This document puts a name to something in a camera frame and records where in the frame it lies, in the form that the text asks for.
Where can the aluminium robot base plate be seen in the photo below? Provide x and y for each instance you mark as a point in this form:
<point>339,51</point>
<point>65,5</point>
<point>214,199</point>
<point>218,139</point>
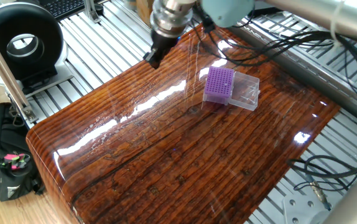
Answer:
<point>299,208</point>

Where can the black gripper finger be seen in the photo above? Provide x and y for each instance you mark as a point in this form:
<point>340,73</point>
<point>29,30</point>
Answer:
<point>159,61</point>
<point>150,57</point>

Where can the white zip tie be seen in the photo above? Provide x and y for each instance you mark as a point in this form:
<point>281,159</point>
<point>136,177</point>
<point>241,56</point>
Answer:
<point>334,25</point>

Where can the silver wrist flange coupling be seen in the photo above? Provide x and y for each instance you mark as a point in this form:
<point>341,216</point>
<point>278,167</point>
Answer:
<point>170,15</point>

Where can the black computer keyboard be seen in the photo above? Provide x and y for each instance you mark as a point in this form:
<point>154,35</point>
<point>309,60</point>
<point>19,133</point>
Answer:
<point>63,7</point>

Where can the purple pipette tip box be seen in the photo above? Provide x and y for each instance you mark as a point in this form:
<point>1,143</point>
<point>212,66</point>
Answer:
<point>217,85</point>

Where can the silver grey UR5 robot arm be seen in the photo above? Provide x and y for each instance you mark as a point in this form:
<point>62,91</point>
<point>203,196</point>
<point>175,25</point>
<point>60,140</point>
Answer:
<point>306,15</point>

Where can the brown cardboard box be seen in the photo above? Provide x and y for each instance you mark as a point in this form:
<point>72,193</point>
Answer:
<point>144,12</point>

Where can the black backpack with pink accents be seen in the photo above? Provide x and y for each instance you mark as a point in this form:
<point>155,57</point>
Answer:
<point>7,174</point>

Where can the black round knob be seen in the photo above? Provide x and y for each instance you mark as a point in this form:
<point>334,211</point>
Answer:
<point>99,8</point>

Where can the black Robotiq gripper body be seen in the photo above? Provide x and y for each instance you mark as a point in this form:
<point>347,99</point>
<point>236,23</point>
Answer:
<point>163,43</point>

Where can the small aluminium upright bracket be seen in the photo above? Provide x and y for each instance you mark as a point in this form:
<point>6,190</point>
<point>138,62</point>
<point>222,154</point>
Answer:
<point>90,11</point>

